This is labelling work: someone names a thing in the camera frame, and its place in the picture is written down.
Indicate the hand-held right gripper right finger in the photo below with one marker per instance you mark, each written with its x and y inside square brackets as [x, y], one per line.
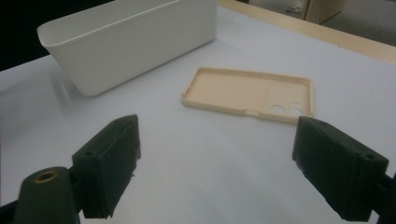
[336, 168]

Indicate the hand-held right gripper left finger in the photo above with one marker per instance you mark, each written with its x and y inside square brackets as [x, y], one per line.
[106, 168]

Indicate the white plastic storage bin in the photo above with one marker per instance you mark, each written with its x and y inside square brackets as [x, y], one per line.
[124, 56]

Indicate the beige phone case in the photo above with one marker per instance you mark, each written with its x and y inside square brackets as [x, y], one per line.
[230, 90]

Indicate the white crumpled floor item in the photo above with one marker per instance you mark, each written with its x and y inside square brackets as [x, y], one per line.
[295, 6]

